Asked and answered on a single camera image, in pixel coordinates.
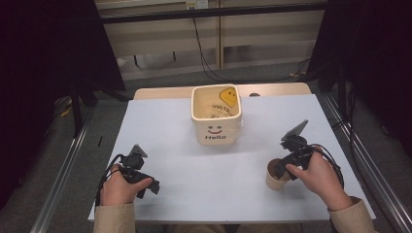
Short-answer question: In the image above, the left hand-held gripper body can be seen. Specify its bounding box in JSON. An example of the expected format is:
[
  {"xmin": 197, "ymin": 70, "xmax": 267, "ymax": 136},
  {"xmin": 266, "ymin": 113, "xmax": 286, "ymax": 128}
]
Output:
[{"xmin": 118, "ymin": 144, "xmax": 155, "ymax": 186}]

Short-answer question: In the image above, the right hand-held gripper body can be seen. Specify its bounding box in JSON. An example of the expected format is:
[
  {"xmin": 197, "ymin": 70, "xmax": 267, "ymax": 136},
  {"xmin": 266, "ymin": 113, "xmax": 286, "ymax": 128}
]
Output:
[{"xmin": 279, "ymin": 119, "xmax": 315, "ymax": 172}]

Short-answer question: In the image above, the brown paper cup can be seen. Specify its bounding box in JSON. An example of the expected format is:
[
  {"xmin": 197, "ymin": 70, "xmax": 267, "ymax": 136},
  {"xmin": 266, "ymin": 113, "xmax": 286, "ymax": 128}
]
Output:
[{"xmin": 265, "ymin": 157, "xmax": 292, "ymax": 191}]

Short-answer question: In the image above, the person's left hand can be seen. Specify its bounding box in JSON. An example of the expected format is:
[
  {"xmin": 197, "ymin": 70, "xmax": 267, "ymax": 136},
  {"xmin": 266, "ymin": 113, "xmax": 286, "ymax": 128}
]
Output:
[{"xmin": 99, "ymin": 163, "xmax": 154, "ymax": 207}]

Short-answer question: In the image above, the person's right hand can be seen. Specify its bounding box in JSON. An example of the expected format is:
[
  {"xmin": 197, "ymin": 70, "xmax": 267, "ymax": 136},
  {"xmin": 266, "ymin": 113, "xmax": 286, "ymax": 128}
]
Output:
[{"xmin": 285, "ymin": 146, "xmax": 354, "ymax": 212}]

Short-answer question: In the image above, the white table board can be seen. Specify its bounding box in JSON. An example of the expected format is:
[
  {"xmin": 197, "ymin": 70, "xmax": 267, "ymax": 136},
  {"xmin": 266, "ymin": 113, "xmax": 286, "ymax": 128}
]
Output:
[{"xmin": 87, "ymin": 93, "xmax": 377, "ymax": 224}]

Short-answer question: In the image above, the light wooden table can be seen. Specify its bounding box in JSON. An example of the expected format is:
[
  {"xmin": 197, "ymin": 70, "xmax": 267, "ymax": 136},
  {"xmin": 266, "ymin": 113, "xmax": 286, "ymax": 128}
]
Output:
[{"xmin": 133, "ymin": 82, "xmax": 313, "ymax": 101}]

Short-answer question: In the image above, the cream square smiley-face container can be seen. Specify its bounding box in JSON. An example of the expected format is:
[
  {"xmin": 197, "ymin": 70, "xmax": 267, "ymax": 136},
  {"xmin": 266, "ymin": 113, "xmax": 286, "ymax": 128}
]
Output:
[{"xmin": 189, "ymin": 83, "xmax": 243, "ymax": 146}]

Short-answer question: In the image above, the black curtain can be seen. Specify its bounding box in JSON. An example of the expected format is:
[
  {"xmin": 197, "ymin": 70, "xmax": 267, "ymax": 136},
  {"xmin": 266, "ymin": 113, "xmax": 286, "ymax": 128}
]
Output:
[
  {"xmin": 0, "ymin": 0, "xmax": 126, "ymax": 208},
  {"xmin": 306, "ymin": 0, "xmax": 412, "ymax": 159}
]

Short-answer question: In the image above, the black horizontal bar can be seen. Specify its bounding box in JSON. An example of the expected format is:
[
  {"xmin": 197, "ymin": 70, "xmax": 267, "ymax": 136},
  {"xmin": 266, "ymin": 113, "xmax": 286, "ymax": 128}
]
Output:
[{"xmin": 99, "ymin": 2, "xmax": 328, "ymax": 25}]

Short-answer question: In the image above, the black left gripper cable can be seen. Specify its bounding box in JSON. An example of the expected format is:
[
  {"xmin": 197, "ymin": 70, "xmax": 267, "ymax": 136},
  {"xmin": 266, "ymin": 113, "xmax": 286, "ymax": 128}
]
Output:
[{"xmin": 94, "ymin": 153, "xmax": 125, "ymax": 207}]

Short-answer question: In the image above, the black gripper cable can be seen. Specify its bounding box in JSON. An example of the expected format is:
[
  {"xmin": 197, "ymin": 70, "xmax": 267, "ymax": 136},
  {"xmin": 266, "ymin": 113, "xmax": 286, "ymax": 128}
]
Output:
[
  {"xmin": 94, "ymin": 153, "xmax": 125, "ymax": 207},
  {"xmin": 307, "ymin": 143, "xmax": 346, "ymax": 190}
]

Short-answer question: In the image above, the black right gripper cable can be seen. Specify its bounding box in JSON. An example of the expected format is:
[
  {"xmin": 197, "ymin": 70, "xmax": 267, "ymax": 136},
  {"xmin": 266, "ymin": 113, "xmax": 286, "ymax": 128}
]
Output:
[{"xmin": 307, "ymin": 143, "xmax": 346, "ymax": 190}]

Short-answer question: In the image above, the metal floor rail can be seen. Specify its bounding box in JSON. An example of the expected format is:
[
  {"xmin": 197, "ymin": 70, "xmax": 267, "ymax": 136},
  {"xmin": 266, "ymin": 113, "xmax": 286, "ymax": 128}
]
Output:
[
  {"xmin": 323, "ymin": 92, "xmax": 412, "ymax": 233},
  {"xmin": 29, "ymin": 106, "xmax": 95, "ymax": 233}
]

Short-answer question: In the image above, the black hanging wall cable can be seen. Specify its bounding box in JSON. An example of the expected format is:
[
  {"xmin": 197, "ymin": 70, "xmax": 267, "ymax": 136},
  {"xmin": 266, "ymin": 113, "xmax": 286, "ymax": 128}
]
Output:
[{"xmin": 191, "ymin": 8, "xmax": 312, "ymax": 83}]

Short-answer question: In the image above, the white wall outlet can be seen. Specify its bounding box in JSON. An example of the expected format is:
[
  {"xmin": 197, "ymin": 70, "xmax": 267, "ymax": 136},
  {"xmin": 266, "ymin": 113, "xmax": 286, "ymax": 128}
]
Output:
[{"xmin": 186, "ymin": 0, "xmax": 210, "ymax": 10}]

